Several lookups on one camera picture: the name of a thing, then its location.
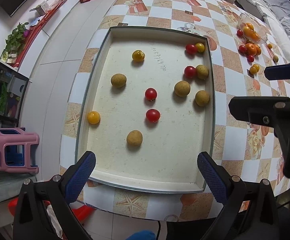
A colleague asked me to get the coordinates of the yellow cherry tomato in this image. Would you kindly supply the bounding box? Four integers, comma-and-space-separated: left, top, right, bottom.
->
132, 50, 145, 62

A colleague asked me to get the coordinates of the brown longan fruit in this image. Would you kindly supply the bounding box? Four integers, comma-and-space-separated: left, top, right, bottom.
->
273, 55, 279, 63

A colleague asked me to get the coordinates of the blue gloved hand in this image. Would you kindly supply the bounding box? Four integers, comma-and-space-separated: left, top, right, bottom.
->
126, 230, 156, 240

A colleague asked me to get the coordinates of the large orange near bowl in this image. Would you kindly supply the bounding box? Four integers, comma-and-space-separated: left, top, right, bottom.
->
245, 43, 257, 56

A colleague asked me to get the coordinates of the glass fruit bowl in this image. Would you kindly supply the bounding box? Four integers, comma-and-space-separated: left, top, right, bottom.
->
238, 13, 268, 44

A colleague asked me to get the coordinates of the red cherry tomato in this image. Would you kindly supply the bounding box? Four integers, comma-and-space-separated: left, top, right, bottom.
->
144, 88, 157, 101
236, 29, 243, 37

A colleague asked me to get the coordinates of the pink plastic stool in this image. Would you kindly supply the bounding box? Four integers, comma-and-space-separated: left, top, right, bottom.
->
0, 127, 39, 174

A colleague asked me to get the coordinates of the red cherry tomato centre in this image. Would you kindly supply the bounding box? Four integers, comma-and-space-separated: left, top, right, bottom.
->
144, 88, 157, 101

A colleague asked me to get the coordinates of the shallow beige tray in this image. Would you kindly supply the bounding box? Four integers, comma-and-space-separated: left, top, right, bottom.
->
76, 26, 215, 194

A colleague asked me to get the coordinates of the potted green plant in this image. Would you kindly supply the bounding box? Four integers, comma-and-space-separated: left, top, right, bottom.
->
3, 22, 30, 54

